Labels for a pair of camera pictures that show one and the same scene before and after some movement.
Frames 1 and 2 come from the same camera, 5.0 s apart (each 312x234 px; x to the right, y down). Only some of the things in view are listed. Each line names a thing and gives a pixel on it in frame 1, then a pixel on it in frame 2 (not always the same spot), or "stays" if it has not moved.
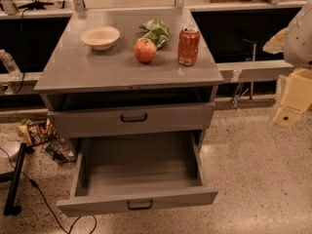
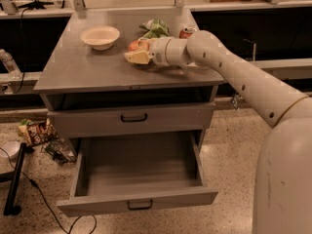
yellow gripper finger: (296, 97) → (140, 57)
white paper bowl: (99, 38) stays
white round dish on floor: (10, 150) stays
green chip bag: (158, 32) stays
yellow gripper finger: (276, 44) → (149, 39)
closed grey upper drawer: (130, 120) stays
